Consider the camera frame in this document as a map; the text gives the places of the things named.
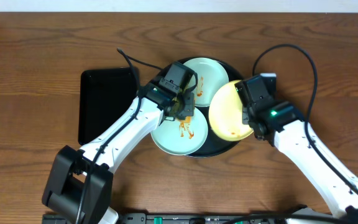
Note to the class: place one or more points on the black rectangular tray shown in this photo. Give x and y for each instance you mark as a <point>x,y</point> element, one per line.
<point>105,95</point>

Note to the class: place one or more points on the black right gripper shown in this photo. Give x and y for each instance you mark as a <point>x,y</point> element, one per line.
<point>246,116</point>

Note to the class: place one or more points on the light green plate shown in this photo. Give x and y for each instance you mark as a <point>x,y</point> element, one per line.
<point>179,138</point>
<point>211,77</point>

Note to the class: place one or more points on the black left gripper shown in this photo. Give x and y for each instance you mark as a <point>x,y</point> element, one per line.
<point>187,106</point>

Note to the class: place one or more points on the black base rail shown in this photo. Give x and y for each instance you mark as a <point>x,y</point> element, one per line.
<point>142,218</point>

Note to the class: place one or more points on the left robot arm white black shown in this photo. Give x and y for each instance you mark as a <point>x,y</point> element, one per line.
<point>79,185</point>

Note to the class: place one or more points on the orange sponge with green scourer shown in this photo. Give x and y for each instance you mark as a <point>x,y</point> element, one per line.
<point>187,119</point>

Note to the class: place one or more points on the light green plate top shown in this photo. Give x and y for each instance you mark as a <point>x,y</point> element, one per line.
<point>211,77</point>

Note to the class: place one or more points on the yellow plate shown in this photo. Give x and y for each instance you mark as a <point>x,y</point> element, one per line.
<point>225,114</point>

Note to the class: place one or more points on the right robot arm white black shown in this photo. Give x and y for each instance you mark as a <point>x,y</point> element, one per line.
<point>284,127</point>

